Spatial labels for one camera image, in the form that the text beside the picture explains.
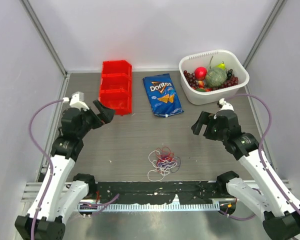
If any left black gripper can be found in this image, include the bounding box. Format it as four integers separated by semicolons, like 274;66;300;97
76;100;116;138

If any blue Doritos chip bag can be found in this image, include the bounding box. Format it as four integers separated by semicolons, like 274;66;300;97
143;73;184;118

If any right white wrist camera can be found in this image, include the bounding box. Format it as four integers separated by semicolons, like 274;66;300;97
217;98;234;112

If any red apple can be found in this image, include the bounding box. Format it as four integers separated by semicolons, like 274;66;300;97
194;66;208;81

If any aluminium frame post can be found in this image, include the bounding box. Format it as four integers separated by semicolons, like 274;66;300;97
243;0;287;69
20;0;67;77

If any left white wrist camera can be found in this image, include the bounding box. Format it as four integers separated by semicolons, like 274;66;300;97
69;91;90;111

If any white plastic basket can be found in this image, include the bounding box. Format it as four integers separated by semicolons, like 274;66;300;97
179;49;250;105

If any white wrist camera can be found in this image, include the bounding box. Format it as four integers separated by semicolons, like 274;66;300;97
217;98;234;112
69;91;90;111

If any red plastic bin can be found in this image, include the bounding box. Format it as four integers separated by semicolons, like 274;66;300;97
98;60;133;116

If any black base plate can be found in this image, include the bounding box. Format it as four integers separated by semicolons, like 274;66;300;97
83;181;234;205

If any slotted cable duct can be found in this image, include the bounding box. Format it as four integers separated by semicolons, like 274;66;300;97
76;202;220;213

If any left aluminium frame post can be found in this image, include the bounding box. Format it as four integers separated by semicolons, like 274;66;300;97
20;0;67;77

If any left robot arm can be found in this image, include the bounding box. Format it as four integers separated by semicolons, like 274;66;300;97
14;93;115;240

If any right aluminium frame post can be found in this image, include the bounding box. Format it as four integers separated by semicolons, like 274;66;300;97
243;0;287;69

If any green pear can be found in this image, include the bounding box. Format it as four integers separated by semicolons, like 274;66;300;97
215;62;226;71

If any dark red grape bunch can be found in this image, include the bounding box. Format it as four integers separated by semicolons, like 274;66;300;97
183;70;199;90

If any green melon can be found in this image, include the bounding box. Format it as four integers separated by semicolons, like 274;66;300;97
205;67;227;88

